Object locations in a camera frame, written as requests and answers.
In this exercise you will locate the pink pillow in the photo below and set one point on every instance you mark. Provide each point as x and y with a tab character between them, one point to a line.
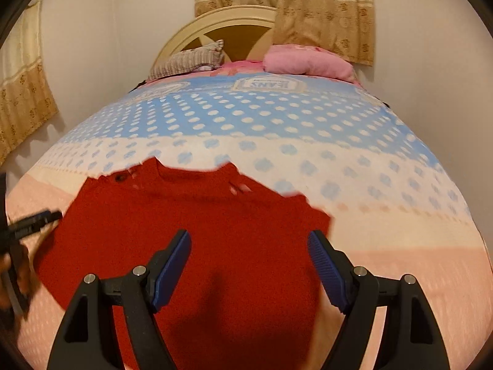
308	63

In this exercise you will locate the polka dot bed cover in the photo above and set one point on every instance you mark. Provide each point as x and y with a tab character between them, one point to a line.
346	162

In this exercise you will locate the red embroidered knit sweater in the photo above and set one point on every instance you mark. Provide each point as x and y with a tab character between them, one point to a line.
231	239

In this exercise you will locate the cream wooden headboard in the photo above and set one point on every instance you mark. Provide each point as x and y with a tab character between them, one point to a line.
238	27

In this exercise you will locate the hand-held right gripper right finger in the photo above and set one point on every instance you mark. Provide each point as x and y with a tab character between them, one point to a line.
327	273

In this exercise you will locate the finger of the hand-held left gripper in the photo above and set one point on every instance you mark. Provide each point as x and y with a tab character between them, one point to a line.
38	217

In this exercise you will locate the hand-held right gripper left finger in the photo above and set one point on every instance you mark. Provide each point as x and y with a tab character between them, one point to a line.
171	273

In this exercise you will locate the striped pillow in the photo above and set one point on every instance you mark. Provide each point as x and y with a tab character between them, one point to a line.
185	63

